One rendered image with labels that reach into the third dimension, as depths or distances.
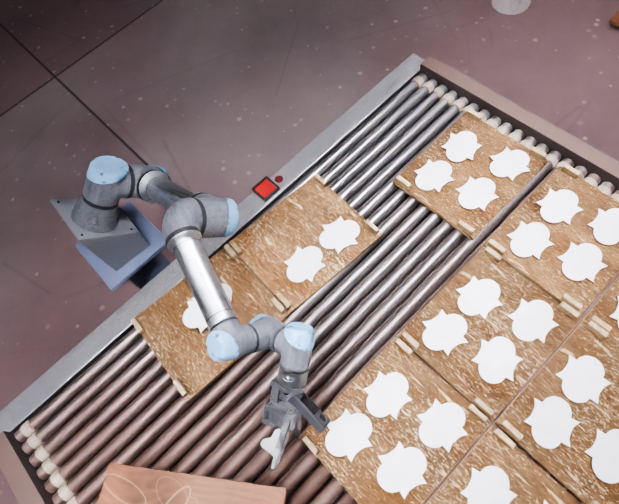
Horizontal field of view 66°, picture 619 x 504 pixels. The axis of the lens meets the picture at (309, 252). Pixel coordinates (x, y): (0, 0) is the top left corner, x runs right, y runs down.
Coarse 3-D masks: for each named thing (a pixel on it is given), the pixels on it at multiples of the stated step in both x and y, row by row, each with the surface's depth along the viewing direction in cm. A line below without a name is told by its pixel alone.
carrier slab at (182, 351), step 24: (216, 264) 166; (240, 264) 165; (240, 288) 161; (264, 288) 160; (144, 312) 162; (168, 312) 160; (240, 312) 157; (264, 312) 156; (144, 336) 158; (168, 336) 157; (192, 336) 156; (168, 360) 153; (192, 360) 152; (192, 384) 149
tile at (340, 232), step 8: (328, 224) 166; (336, 224) 165; (344, 224) 165; (352, 224) 165; (328, 232) 165; (336, 232) 164; (344, 232) 164; (352, 232) 163; (320, 240) 164; (328, 240) 163; (336, 240) 163; (344, 240) 162; (352, 240) 162; (328, 248) 162; (336, 248) 161; (344, 248) 162
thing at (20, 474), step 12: (12, 432) 153; (0, 444) 147; (12, 444) 148; (0, 456) 146; (12, 456) 145; (24, 456) 148; (0, 468) 144; (12, 468) 144; (24, 468) 143; (36, 468) 148; (12, 480) 142; (24, 480) 142; (36, 480) 143; (24, 492) 140; (36, 492) 140; (48, 492) 144
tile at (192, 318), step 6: (192, 306) 156; (198, 306) 156; (186, 312) 156; (192, 312) 156; (198, 312) 155; (186, 318) 155; (192, 318) 155; (198, 318) 154; (186, 324) 154; (192, 324) 154; (198, 324) 153; (204, 324) 153; (204, 330) 153
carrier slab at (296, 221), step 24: (312, 192) 174; (264, 216) 172; (288, 216) 170; (312, 216) 169; (336, 216) 168; (360, 216) 167; (240, 240) 169; (264, 240) 168; (288, 240) 166; (312, 240) 165; (360, 240) 163; (264, 264) 163; (336, 264) 160; (288, 288) 158; (312, 288) 157
